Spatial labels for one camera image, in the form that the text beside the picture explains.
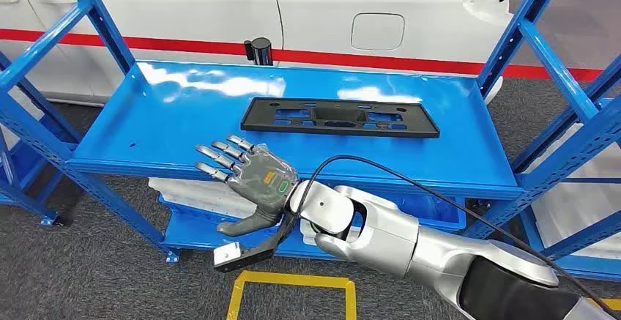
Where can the white car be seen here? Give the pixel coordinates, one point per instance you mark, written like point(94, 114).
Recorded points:
point(194, 7)

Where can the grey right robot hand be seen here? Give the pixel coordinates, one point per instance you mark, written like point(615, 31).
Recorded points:
point(264, 177)

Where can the black plastic frame part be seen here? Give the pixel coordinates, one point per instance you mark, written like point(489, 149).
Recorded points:
point(262, 119)

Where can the blue metal shelf rack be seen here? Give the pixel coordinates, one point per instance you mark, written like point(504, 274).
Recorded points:
point(170, 114)
point(24, 162)
point(596, 268)

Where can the yellow floor tape square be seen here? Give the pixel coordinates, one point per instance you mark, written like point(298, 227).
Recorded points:
point(291, 279)

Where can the white plastic tray stack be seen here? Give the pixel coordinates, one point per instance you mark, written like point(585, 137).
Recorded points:
point(582, 220)

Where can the black barrier post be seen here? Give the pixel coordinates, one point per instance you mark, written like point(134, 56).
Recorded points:
point(259, 51)

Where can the red barrier belt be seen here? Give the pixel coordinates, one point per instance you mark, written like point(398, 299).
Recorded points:
point(170, 45)

